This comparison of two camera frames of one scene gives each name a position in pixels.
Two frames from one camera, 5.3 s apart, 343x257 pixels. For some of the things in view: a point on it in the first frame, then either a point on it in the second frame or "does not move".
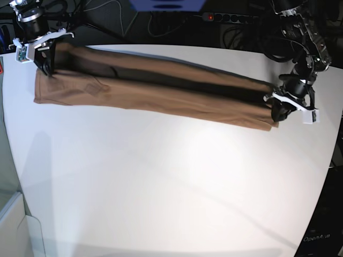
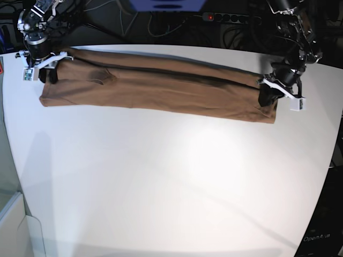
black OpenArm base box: (323, 235) does not move
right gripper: (282, 104) to (269, 91)
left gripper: (44, 54) to (47, 73)
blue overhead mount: (167, 6) does not move
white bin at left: (20, 232) does not move
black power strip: (225, 17) does not move
